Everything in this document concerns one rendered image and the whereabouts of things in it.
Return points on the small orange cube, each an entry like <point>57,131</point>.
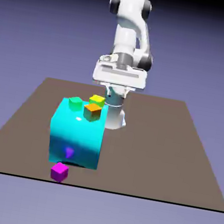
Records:
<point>92,112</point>

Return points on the small magenta cube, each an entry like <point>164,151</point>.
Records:
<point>59,172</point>

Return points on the small yellow cube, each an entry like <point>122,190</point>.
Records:
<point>97,100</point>

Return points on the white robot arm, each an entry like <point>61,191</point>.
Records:
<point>128,19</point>

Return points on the small green cube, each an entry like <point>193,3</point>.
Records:
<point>75,103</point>

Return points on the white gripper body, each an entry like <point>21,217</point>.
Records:
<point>119,76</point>

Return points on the large cyan box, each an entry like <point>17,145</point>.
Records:
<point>77,132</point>

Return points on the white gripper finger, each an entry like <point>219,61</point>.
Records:
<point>127,94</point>
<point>108,90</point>

